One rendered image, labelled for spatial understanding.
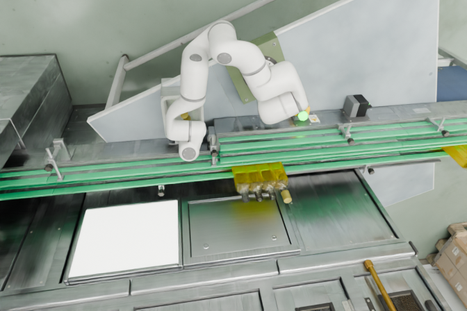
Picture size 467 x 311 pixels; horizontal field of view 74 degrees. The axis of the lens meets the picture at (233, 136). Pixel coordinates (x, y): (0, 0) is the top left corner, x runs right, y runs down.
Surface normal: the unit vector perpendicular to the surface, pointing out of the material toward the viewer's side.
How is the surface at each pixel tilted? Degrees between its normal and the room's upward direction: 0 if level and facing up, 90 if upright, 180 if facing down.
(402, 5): 0
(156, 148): 90
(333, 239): 90
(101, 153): 90
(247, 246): 90
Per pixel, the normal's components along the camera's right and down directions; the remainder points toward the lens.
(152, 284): 0.02, -0.79
